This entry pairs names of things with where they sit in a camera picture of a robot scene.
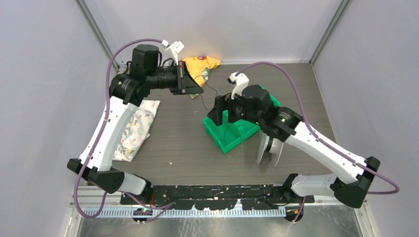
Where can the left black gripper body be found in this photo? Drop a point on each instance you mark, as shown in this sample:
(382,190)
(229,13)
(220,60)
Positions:
(180,88)

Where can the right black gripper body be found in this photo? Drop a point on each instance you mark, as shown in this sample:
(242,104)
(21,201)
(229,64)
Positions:
(237,110)

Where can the clear plastic cable spool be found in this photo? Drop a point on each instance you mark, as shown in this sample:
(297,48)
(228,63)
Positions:
(269,145)

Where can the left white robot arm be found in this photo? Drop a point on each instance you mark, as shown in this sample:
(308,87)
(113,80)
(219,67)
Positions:
(127,91)

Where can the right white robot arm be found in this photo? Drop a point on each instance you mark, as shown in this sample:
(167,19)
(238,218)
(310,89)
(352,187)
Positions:
(351,175)

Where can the yellow printed cloth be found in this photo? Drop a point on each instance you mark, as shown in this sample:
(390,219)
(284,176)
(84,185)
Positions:
(199,67)

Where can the green three-compartment bin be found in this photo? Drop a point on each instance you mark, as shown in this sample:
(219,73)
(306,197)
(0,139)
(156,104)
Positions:
(229,135)

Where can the white floral cloth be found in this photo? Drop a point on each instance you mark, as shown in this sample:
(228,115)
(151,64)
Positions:
(136,131)

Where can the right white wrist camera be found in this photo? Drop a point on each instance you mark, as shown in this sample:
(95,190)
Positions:
(240,81)

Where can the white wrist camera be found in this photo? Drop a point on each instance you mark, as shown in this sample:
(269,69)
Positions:
(174,49)
(240,81)

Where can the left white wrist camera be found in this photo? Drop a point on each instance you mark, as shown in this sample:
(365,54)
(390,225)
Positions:
(174,49)

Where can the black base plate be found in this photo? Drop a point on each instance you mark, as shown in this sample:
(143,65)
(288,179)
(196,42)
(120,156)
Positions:
(218,197)

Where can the slotted metal rail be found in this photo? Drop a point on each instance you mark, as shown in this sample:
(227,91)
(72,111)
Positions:
(142,212)

